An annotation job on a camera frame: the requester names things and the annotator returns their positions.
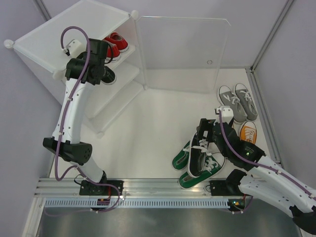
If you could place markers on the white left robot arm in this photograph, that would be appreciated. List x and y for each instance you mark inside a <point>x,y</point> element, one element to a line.
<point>83,73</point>

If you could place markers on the grey sneaker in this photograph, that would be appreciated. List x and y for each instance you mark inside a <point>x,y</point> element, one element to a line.
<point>246,101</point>
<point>228,98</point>

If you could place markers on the right orange sneaker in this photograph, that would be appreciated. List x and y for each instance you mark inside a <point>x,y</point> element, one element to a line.
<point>248,132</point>

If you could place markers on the aluminium mounting rail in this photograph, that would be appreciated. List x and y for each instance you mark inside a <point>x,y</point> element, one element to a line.
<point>132,188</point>

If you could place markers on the aluminium corner frame post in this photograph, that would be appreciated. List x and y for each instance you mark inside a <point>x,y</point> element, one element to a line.
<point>259,75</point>

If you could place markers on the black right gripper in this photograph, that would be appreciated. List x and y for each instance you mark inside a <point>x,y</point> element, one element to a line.
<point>205,125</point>

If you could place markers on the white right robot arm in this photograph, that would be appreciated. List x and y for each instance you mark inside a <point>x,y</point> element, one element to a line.
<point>256,174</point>

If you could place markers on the clear acrylic cabinet door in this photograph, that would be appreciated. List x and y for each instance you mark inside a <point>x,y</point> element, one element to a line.
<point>182,53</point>

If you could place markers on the white plastic shoe cabinet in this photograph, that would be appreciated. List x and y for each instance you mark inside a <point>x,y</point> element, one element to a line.
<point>41,51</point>

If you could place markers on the left grey sneaker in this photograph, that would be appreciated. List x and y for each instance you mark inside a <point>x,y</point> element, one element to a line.
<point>228,98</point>

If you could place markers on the right green sneaker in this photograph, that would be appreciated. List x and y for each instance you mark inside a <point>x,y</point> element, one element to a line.
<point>213,164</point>

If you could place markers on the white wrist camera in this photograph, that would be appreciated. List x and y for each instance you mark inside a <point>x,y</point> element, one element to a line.
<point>225,113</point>
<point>74,48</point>

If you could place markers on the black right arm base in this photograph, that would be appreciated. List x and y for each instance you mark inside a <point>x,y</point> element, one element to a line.
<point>222,188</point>

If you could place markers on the left green sneaker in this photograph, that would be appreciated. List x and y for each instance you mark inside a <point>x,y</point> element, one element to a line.
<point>181,160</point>

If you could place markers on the black sneaker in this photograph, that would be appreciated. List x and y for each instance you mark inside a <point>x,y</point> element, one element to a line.
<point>109,77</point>
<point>198,152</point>

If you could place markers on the green sneaker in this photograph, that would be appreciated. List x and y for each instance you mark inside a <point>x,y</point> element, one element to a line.
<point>213,164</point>
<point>181,160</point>

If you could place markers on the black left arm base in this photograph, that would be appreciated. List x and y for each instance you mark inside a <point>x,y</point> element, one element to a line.
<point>89,189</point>

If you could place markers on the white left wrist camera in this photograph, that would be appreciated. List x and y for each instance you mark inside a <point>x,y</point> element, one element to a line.
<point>74,48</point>

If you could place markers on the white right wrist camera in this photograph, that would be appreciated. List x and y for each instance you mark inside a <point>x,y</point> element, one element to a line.
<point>225,113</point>

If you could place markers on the white slotted cable duct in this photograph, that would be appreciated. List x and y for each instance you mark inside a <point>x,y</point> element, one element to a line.
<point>139,202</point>

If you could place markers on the red sneaker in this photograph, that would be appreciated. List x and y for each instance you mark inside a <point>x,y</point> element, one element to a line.
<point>119,41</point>
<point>113,53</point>

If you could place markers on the right grey sneaker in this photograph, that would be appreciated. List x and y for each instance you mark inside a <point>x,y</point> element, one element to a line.
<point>246,101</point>

